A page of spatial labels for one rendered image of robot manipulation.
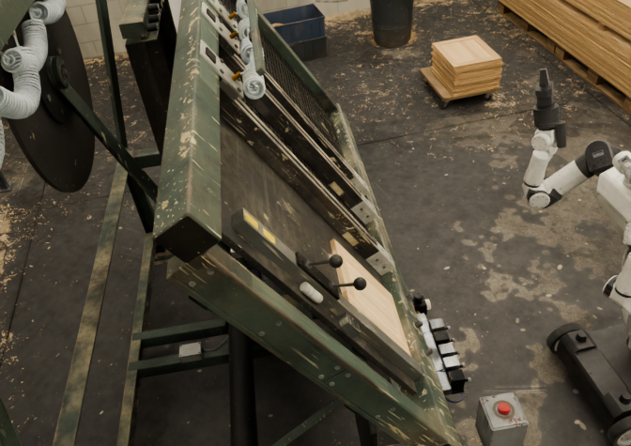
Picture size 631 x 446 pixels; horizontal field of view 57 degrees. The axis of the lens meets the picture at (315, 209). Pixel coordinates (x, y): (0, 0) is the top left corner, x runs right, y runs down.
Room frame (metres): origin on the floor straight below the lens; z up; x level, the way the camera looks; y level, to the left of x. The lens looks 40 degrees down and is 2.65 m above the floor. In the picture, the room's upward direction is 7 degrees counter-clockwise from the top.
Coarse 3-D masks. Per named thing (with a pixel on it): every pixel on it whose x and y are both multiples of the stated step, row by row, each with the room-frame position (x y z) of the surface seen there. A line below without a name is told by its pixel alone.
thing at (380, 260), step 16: (208, 48) 1.70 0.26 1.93; (208, 64) 1.62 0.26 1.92; (224, 64) 1.71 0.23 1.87; (224, 80) 1.62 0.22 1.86; (240, 80) 1.70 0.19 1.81; (224, 96) 1.64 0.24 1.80; (240, 96) 1.62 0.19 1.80; (224, 112) 1.64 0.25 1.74; (240, 112) 1.64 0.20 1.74; (240, 128) 1.64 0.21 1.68; (256, 128) 1.64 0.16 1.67; (256, 144) 1.64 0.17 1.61; (272, 144) 1.64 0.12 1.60; (272, 160) 1.64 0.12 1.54; (288, 160) 1.65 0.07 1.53; (288, 176) 1.65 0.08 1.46; (304, 176) 1.65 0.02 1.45; (304, 192) 1.65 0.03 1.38; (320, 192) 1.65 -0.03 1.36; (320, 208) 1.65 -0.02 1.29; (336, 208) 1.66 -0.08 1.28; (336, 224) 1.65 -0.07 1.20; (352, 224) 1.66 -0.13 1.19; (368, 240) 1.66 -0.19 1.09; (368, 256) 1.66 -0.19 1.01; (384, 256) 1.66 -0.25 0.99; (384, 272) 1.66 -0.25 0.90
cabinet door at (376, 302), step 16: (352, 256) 1.54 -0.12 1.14; (352, 272) 1.44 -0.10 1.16; (368, 272) 1.54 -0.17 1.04; (352, 288) 1.33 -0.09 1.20; (368, 288) 1.43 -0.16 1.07; (384, 288) 1.54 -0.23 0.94; (368, 304) 1.33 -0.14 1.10; (384, 304) 1.43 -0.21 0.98; (384, 320) 1.32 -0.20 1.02; (400, 336) 1.31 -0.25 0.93
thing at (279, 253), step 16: (240, 224) 1.13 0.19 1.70; (256, 240) 1.13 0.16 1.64; (272, 256) 1.13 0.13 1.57; (288, 256) 1.14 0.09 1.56; (288, 272) 1.13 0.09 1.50; (304, 272) 1.14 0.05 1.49; (320, 288) 1.14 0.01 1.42; (336, 304) 1.14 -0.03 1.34; (352, 304) 1.19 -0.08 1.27; (368, 320) 1.19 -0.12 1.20; (368, 336) 1.15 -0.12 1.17; (384, 336) 1.18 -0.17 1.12; (384, 352) 1.15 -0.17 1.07; (400, 352) 1.17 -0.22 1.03; (400, 368) 1.15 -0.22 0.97; (416, 368) 1.16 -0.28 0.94
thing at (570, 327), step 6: (564, 324) 1.82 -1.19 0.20; (570, 324) 1.82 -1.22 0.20; (576, 324) 1.82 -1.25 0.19; (558, 330) 1.80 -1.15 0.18; (564, 330) 1.79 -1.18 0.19; (570, 330) 1.78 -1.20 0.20; (576, 330) 1.78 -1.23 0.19; (552, 336) 1.79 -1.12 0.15; (558, 336) 1.77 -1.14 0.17; (546, 342) 1.80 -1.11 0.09; (552, 342) 1.77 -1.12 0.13; (558, 342) 1.77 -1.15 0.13; (552, 348) 1.77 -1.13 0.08
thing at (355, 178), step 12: (216, 0) 2.21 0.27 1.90; (228, 24) 2.15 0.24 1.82; (276, 84) 2.20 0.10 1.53; (276, 96) 2.16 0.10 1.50; (288, 108) 2.16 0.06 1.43; (300, 120) 2.16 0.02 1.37; (312, 132) 2.16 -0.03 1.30; (324, 144) 2.17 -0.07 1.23; (336, 156) 2.17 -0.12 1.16; (348, 168) 2.18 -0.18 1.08; (360, 180) 2.18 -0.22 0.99
